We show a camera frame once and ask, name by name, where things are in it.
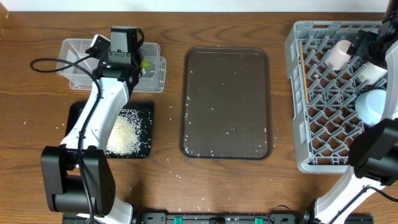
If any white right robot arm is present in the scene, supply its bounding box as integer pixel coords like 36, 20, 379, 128
308, 16, 397, 223

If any light blue bowl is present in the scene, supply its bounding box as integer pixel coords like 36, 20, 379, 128
355, 90, 386, 126

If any black plastic tray bin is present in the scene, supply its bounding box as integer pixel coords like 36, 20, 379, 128
83, 102, 154, 159

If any grey dishwasher rack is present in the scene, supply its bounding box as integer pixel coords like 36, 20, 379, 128
284, 21, 387, 174

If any clear plastic bin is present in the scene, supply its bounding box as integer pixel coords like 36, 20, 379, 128
57, 39, 166, 93

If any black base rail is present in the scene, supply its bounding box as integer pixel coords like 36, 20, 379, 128
62, 212, 374, 224

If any pile of white rice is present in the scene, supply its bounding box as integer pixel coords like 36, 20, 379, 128
106, 109, 153, 159

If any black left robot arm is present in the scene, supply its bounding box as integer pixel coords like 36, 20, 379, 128
40, 29, 144, 223

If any pink cup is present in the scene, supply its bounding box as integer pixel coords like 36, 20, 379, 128
325, 40, 351, 71

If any green yellow wrapper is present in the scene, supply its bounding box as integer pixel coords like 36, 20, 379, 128
141, 59, 149, 70

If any cream white cup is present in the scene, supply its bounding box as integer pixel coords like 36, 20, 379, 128
358, 62, 387, 85

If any brown serving tray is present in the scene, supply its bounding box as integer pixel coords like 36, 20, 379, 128
179, 47, 273, 161

